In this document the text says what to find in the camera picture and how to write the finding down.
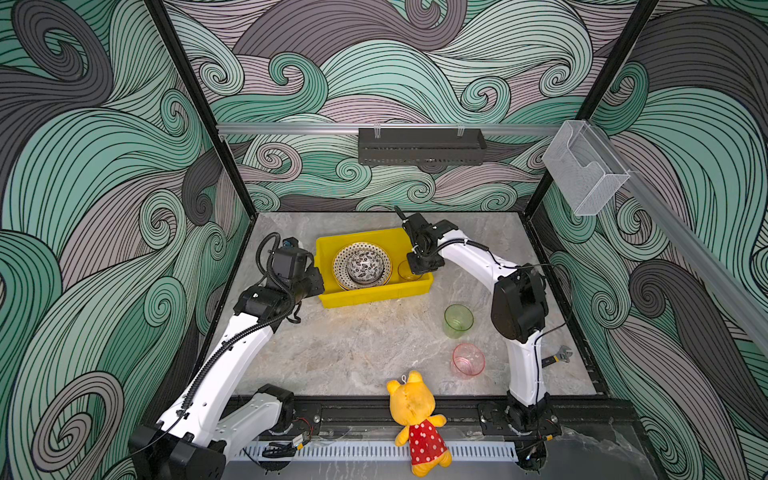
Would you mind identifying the dotted plate yellow rim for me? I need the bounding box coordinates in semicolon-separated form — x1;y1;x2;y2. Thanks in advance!
333;242;392;290

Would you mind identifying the black leaf patterned bowl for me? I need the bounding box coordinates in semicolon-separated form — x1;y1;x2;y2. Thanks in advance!
345;250;385;285

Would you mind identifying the green plastic cup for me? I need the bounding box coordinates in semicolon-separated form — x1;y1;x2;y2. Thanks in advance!
443;304;474;339

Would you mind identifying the amber plastic cup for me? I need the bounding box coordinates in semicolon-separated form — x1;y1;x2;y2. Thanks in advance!
398;260;423;282

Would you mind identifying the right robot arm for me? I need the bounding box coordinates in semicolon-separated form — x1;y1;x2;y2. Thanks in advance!
395;208;549;430

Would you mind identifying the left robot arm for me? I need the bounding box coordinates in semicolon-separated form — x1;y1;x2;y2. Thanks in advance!
128;232;325;479

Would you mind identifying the yellow plastic bin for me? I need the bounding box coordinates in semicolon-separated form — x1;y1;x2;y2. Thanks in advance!
315;228;434;309

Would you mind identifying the pink plastic cup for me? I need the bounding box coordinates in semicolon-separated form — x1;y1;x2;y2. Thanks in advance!
451;343;486;379

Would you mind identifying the yellow plush bear red dress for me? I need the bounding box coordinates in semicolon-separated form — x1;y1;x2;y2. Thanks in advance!
386;371;453;477

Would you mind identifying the black adjustable wrench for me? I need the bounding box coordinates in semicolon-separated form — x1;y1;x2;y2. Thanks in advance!
541;345;573;368

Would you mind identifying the white slotted cable duct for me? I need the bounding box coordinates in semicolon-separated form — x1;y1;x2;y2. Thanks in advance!
227;440;519;464

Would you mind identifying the clear acrylic wall holder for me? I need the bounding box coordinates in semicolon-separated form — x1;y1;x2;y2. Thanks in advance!
542;120;630;217

